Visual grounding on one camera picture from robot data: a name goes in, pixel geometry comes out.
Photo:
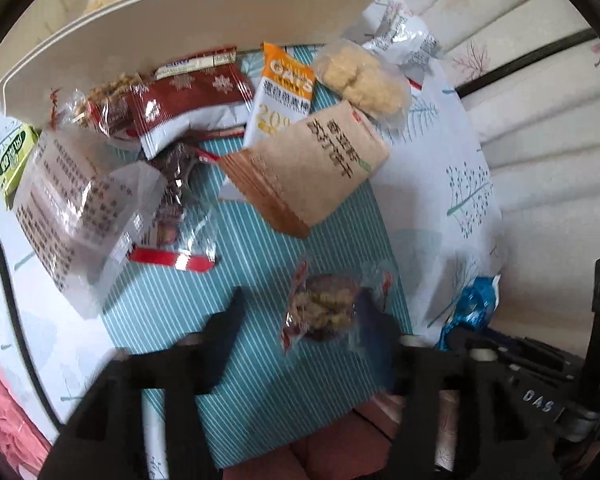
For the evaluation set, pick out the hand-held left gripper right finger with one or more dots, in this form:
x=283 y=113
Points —
x=375 y=330

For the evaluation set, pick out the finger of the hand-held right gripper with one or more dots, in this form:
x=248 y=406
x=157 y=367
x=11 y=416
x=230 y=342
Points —
x=530 y=347

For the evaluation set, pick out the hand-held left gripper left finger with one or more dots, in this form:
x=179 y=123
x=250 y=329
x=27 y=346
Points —
x=230 y=325

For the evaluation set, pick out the clear walnut date packet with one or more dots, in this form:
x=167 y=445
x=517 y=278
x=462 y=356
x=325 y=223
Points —
x=325 y=305

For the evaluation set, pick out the dark snack packet red edge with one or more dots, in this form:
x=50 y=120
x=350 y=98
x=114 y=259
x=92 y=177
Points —
x=177 y=195

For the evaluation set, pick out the brown kraft paper packet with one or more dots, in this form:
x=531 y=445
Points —
x=310 y=170

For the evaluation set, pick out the clear packet with printed text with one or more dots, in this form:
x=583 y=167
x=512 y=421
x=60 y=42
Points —
x=75 y=200

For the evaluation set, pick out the red snowflake snack packet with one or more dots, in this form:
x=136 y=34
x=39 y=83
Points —
x=190 y=95

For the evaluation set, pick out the orange white oat bar packet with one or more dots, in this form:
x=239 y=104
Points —
x=280 y=85

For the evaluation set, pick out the clear nut brittle packet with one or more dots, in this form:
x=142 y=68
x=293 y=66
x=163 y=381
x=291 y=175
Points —
x=100 y=105

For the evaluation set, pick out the dark red striped-label packet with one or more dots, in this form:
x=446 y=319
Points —
x=195 y=62

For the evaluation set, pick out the white blue-print snack packet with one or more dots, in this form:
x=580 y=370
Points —
x=405 y=35

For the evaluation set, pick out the white plastic bin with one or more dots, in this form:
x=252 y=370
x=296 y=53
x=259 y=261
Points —
x=130 y=45

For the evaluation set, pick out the blue foil candy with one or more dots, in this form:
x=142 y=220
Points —
x=472 y=305

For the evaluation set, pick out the pink blanket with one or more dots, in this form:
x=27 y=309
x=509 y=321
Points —
x=0 y=410

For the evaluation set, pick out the green snack packet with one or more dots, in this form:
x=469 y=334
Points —
x=15 y=160

